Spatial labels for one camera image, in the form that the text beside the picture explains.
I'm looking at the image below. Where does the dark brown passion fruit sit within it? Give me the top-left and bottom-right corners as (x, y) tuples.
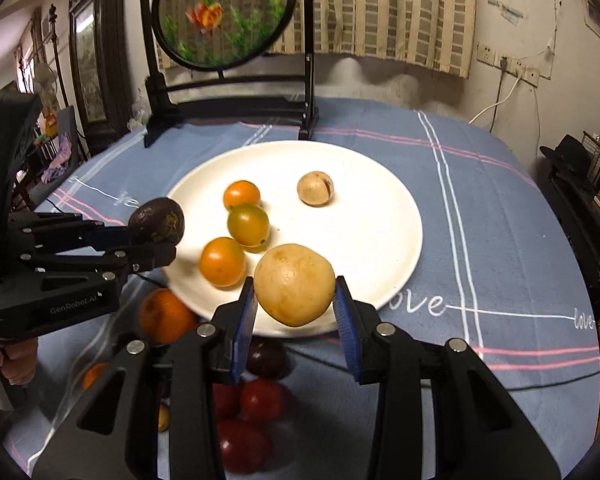
(128, 198), (186, 247)

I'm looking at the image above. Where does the dark purple plum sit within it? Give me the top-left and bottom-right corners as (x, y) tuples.
(246, 338), (288, 380)

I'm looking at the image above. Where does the blue striped tablecloth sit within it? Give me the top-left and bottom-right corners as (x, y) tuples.
(0, 95), (600, 480)

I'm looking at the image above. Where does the purple cloth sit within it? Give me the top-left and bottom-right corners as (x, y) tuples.
(42, 137), (73, 183)

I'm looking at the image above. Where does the white power cable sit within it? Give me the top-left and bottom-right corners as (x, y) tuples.
(467, 67), (521, 126)

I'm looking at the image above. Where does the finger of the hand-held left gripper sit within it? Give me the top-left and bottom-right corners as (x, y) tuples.
(17, 241), (178, 281)
(9, 211), (133, 247)

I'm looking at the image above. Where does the white round plate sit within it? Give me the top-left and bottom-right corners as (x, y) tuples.
(161, 143), (424, 338)

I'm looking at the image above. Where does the dark wood framed painting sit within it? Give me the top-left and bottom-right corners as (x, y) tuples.
(69, 0), (131, 143)

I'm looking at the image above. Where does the white standing fan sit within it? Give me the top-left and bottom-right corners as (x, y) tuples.
(34, 62), (61, 111)

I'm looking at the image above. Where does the beige checked curtain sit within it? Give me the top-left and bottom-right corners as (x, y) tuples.
(157, 0), (478, 80)

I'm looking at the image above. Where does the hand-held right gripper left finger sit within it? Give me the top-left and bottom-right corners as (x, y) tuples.
(32, 276), (257, 480)

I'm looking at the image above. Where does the round goldfish screen black stand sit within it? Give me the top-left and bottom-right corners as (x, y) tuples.
(139, 0), (322, 149)

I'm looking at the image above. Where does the red plum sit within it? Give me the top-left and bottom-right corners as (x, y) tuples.
(239, 379), (284, 423)
(212, 384), (242, 421)
(216, 419), (273, 475)

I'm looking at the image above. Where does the greenish tangerine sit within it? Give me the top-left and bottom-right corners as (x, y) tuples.
(227, 203), (271, 247)

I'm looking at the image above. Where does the beige cracked longan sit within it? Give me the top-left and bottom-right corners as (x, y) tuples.
(297, 171), (335, 207)

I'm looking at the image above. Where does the large orange tangerine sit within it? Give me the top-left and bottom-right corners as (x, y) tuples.
(138, 288), (198, 345)

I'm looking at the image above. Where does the black hat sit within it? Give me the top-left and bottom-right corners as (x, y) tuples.
(539, 134), (595, 191)

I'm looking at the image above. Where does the person's left hand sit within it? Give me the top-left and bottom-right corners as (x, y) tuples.
(0, 332), (39, 387)

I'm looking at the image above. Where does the yellow round fruit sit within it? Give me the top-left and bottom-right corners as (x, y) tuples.
(253, 243), (336, 327)

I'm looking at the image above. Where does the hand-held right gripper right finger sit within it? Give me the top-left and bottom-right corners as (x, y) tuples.
(331, 275), (563, 480)

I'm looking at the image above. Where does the white wall socket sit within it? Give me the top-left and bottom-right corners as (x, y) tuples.
(476, 42), (501, 66)

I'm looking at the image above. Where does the thin black cable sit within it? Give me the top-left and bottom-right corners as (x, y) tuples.
(280, 335), (600, 393)

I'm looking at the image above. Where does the white paper wall notice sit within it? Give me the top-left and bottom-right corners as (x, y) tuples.
(585, 0), (600, 46)

